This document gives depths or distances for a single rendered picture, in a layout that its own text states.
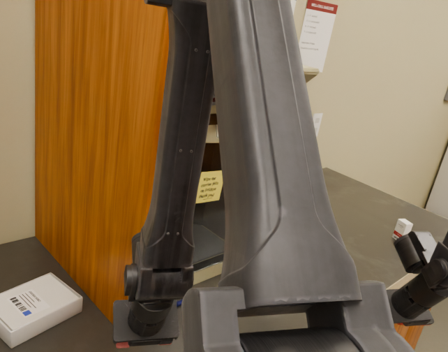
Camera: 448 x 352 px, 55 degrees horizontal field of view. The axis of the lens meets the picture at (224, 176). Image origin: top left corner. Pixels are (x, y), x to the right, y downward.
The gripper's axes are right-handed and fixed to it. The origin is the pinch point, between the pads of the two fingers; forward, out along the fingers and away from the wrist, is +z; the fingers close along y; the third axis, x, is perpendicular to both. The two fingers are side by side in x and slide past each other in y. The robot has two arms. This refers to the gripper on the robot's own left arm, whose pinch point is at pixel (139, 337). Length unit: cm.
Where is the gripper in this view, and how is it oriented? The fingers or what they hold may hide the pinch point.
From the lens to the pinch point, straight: 82.1
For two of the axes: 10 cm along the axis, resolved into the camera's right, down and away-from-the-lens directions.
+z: -2.7, 6.1, 7.5
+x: 1.5, 7.9, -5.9
